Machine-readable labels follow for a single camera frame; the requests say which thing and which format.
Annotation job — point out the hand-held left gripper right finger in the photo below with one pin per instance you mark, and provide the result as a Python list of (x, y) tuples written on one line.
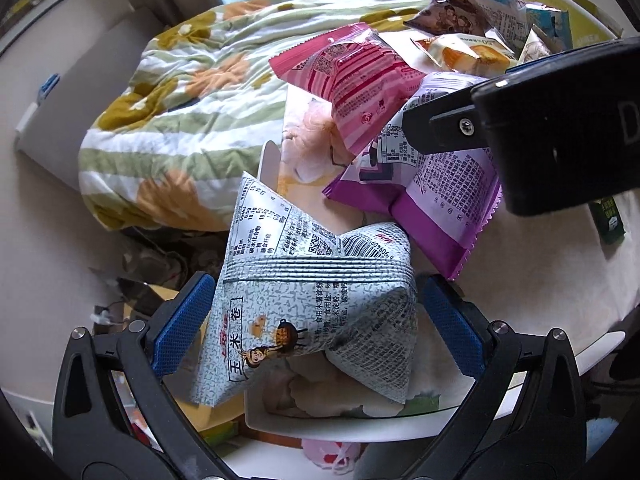
[(450, 325)]

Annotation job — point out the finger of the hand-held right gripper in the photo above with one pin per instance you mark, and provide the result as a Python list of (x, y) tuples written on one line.
[(580, 57), (445, 127)]

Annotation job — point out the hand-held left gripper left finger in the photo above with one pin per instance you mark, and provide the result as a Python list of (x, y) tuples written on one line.
[(182, 320)]

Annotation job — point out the yellow-green cardboard box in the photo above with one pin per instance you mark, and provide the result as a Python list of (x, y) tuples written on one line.
[(590, 25)]

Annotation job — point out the purple snack packet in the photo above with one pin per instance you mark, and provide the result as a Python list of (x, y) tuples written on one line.
[(450, 195)]

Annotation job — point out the grey-white patterned snack packet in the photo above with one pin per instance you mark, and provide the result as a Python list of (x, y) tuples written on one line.
[(300, 300)]

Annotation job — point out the teal snack packet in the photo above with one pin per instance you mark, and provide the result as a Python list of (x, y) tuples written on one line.
[(555, 25)]

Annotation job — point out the small beige snack packet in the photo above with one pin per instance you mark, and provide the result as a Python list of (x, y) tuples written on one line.
[(532, 47)]

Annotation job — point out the clear bread snack packet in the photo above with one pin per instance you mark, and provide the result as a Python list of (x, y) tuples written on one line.
[(465, 55)]

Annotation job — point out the white charger plug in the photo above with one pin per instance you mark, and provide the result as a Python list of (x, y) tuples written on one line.
[(102, 315)]

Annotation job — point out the blue-white snack packet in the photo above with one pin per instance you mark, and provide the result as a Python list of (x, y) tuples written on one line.
[(500, 10)]

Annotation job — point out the dark green snack packet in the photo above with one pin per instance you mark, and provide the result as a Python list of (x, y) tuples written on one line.
[(607, 220)]

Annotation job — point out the yellow box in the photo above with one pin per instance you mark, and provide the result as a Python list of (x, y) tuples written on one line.
[(200, 412)]

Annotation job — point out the pink striped snack packet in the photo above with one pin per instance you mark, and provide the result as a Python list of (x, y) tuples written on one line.
[(360, 75)]

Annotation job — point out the floral tablecloth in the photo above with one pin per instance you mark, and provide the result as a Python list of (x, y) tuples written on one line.
[(540, 270)]

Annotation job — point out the brown snack packet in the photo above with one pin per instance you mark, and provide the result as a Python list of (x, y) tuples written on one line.
[(450, 17)]

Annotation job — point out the floral striped blanket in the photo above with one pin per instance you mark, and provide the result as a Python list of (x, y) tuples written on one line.
[(200, 110)]

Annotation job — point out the white cabinet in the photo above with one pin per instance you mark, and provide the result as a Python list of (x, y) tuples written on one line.
[(85, 85)]

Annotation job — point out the blue clip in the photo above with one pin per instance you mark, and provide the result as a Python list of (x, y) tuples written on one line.
[(50, 85)]

